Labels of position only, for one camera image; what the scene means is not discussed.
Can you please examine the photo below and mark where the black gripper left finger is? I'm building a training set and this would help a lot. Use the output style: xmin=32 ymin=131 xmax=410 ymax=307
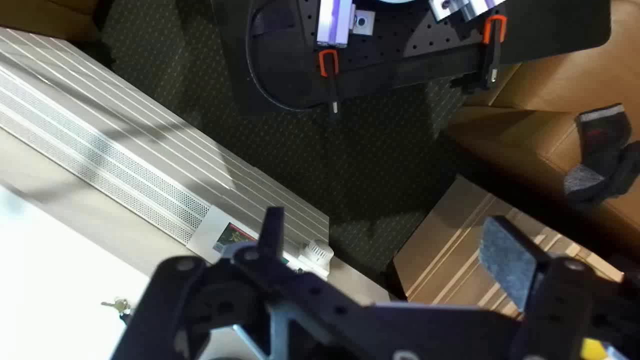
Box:
xmin=112 ymin=205 xmax=415 ymax=360

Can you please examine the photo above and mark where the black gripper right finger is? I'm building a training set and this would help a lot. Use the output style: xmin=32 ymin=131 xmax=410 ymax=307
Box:
xmin=478 ymin=213 xmax=597 ymax=360

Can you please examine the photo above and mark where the small metal object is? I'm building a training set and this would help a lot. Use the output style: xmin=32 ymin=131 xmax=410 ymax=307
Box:
xmin=100 ymin=296 xmax=133 ymax=321

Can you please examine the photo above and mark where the white slatted radiator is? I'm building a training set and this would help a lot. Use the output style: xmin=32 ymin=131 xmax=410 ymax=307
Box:
xmin=0 ymin=25 xmax=335 ymax=281

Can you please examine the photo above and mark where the black robot table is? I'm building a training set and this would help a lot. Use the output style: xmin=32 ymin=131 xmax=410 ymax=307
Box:
xmin=221 ymin=0 xmax=614 ymax=112

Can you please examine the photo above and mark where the orange black bar clamp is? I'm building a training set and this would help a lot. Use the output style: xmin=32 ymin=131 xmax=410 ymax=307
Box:
xmin=479 ymin=12 xmax=509 ymax=88
xmin=315 ymin=47 xmax=343 ymax=116

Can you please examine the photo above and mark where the black cable on table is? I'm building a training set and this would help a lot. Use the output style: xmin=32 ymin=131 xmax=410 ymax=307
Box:
xmin=242 ymin=0 xmax=335 ymax=114

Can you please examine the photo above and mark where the aluminium extrusion rail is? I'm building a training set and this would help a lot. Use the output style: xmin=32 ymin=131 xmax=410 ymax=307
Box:
xmin=315 ymin=0 xmax=355 ymax=47
xmin=426 ymin=0 xmax=508 ymax=22

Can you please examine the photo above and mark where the small metal corner bracket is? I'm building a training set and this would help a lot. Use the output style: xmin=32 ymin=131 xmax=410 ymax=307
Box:
xmin=349 ymin=8 xmax=375 ymax=36

